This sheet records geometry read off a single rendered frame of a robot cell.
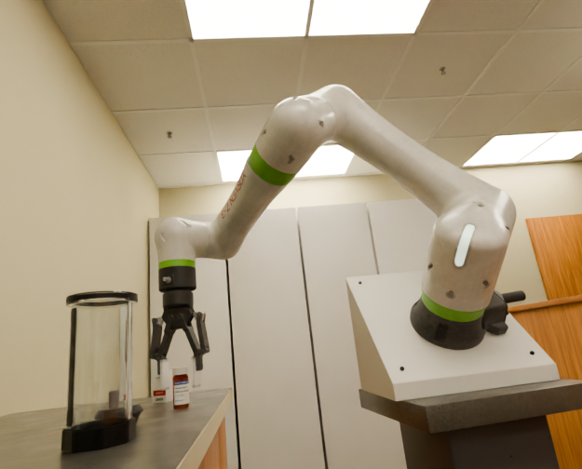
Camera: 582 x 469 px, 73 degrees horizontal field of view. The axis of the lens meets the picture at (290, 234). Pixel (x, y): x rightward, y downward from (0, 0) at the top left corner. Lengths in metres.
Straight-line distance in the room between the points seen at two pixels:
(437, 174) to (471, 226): 0.19
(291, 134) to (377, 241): 2.72
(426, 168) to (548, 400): 0.48
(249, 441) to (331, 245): 1.62
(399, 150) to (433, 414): 0.52
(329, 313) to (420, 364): 2.47
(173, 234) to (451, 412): 0.71
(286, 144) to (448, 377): 0.53
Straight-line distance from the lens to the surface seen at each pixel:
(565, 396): 0.85
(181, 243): 1.03
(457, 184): 0.90
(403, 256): 3.50
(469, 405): 0.75
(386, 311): 0.91
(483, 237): 0.75
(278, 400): 3.22
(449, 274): 0.77
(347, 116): 0.92
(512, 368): 0.88
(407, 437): 0.95
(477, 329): 0.87
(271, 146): 0.83
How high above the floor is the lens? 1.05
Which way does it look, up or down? 16 degrees up
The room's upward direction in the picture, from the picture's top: 6 degrees counter-clockwise
